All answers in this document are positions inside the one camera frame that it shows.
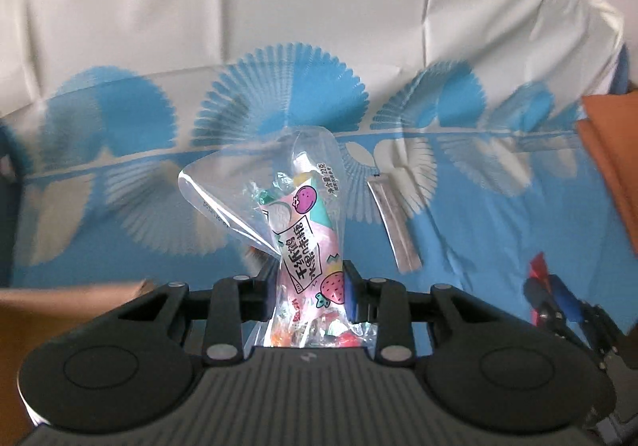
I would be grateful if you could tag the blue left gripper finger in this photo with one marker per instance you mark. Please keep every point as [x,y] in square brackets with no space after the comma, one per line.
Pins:
[550,295]

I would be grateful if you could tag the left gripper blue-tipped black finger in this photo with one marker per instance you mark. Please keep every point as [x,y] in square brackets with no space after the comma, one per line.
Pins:
[233,302]
[385,303]

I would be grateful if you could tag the clear bag of candies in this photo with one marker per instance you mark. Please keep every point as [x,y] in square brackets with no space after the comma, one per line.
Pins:
[284,195]

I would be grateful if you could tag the small red packet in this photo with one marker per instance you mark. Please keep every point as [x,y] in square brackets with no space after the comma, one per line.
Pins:
[538,270]

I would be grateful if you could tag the silver foil stick packet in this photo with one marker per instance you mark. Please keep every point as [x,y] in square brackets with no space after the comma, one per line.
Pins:
[395,223]

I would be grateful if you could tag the open cardboard box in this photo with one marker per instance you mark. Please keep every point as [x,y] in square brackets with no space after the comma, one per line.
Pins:
[30,317]

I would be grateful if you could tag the blue white patterned cover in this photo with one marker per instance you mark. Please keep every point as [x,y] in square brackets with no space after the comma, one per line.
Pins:
[468,106]

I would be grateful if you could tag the blue fabric sofa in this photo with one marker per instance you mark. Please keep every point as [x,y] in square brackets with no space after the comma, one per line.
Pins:
[12,175]

